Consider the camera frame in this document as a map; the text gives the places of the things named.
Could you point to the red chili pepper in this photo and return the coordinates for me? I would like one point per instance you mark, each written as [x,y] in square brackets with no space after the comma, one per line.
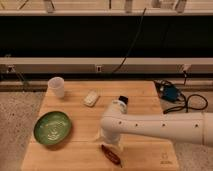
[110,155]

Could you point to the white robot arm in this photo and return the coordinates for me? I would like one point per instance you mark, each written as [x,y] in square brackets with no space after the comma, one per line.
[196,128]

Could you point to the black smartphone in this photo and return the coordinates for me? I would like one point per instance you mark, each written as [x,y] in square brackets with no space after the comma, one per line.
[123,99]

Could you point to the wooden cutting board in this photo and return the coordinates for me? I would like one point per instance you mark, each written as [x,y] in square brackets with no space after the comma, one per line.
[80,151]

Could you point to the translucent plastic cup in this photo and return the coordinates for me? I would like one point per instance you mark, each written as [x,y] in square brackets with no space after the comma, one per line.
[56,85]

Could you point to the green bowl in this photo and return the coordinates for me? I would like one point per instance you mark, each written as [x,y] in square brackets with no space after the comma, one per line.
[52,128]

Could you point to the white wall outlet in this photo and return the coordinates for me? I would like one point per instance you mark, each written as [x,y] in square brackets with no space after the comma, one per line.
[99,69]

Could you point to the blue device with cables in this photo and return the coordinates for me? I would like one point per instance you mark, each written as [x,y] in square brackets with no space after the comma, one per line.
[168,91]

